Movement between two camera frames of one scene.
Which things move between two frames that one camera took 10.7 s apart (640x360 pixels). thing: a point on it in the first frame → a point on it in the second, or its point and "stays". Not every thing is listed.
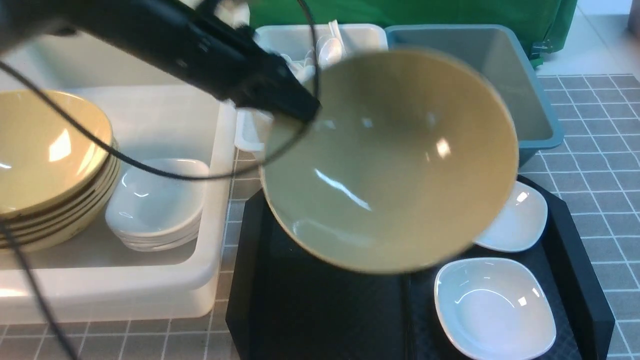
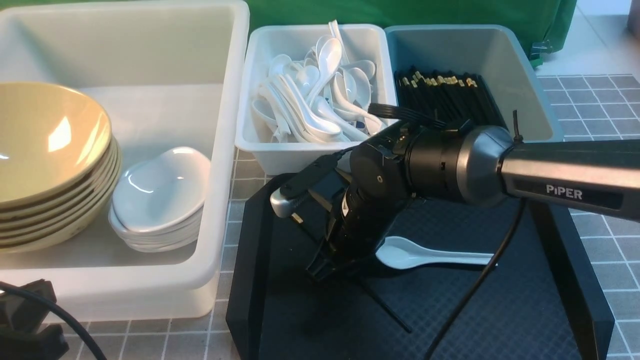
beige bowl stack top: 45,159 stays
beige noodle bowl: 407,167 → 52,139
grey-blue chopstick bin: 495,53 stays
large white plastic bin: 158,109 stays
